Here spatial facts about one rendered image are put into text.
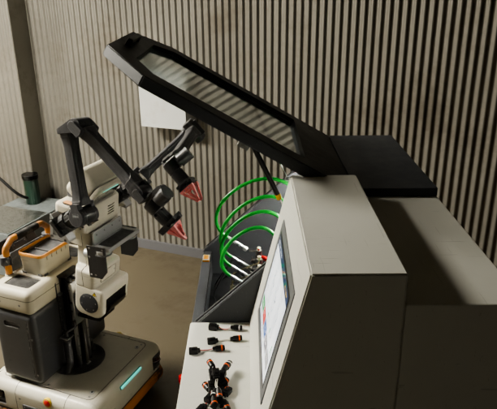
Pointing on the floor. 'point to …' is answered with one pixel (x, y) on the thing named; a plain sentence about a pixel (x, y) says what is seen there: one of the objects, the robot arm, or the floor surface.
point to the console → (334, 303)
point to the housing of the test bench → (438, 287)
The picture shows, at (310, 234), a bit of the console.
